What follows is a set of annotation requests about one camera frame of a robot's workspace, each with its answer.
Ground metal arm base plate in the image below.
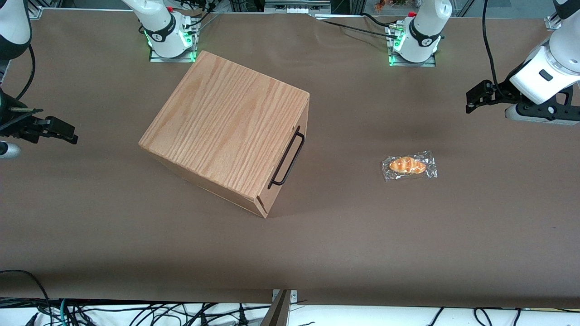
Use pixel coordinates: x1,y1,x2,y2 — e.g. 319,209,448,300
388,23,437,67
149,44,198,63

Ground wooden drawer with black handle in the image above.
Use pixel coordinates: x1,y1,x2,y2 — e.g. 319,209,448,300
254,93,311,219

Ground brown paper table cover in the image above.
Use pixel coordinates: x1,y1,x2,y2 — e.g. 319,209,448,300
0,9,580,309

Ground croissant in clear plastic wrap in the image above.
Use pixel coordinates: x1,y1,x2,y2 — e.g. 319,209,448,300
382,150,438,182

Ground long black table cable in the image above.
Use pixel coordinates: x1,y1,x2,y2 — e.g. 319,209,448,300
312,16,392,37

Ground black looped cable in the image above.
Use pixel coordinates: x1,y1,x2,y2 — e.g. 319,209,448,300
0,269,51,326

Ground orange background objects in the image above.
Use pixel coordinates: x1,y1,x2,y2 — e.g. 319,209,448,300
374,0,408,12

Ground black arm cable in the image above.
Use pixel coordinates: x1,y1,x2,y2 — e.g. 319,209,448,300
482,0,503,91
16,45,36,101

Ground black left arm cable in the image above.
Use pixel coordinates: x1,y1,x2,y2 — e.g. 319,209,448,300
482,0,503,91

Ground grey background device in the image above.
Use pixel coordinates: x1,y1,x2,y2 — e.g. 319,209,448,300
264,0,332,14

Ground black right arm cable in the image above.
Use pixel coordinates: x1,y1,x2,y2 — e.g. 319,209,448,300
16,45,36,101

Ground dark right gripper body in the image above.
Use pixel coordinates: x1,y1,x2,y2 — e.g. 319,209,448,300
0,88,44,136

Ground light wooden drawer cabinet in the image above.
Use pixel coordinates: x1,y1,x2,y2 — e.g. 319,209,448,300
138,50,311,219

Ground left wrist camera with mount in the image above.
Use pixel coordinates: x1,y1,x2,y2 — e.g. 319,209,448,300
505,86,580,126

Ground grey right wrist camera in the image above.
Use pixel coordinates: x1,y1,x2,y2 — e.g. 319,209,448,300
0,141,22,159

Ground short curved black cable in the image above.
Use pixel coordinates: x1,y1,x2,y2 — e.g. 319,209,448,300
360,13,399,29

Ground black base cable bundle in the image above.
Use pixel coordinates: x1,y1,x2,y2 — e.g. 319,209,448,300
179,0,220,29

